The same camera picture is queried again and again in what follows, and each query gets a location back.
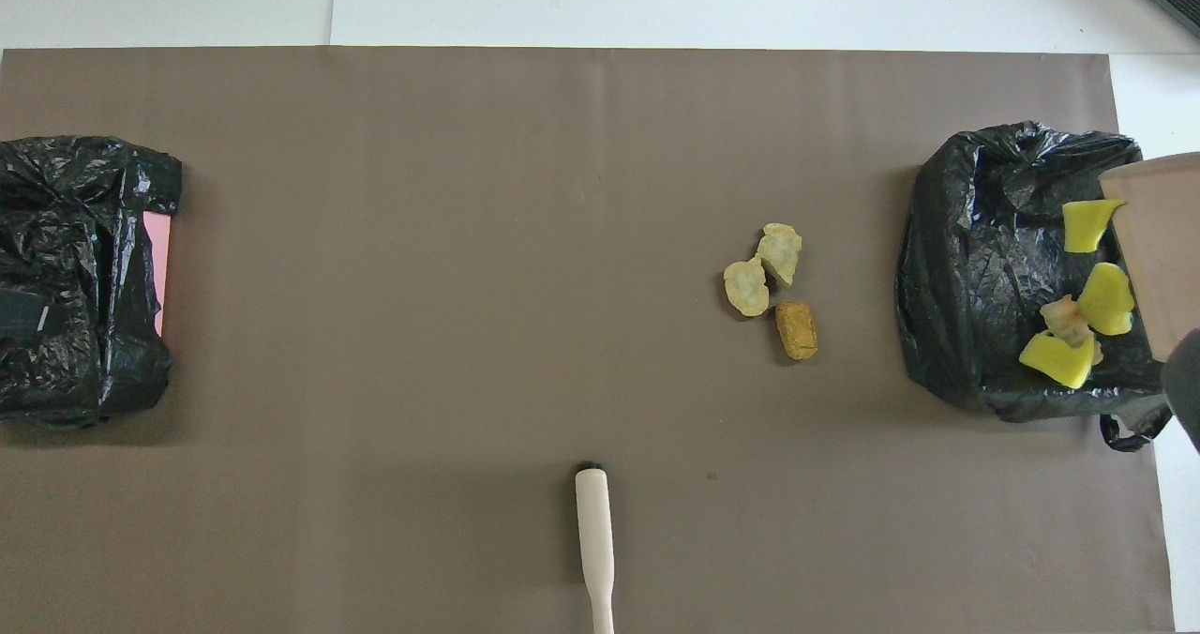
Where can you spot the brown trash chunk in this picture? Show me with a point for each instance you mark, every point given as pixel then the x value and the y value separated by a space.
pixel 796 329

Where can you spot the pale green trash chunk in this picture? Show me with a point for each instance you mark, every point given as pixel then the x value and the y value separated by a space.
pixel 780 251
pixel 746 287

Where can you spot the black plastic trash bag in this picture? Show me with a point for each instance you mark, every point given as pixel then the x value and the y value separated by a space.
pixel 975 259
pixel 56 193

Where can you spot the brown paper table mat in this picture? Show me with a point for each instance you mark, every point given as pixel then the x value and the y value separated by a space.
pixel 562 193

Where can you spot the beige plastic dustpan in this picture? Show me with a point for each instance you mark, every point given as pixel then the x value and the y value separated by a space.
pixel 1162 240

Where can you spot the yellow sponge piece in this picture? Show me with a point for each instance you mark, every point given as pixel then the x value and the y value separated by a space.
pixel 1109 298
pixel 1057 360
pixel 1087 224

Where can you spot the pink plastic bin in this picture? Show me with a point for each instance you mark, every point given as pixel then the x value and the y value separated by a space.
pixel 157 268

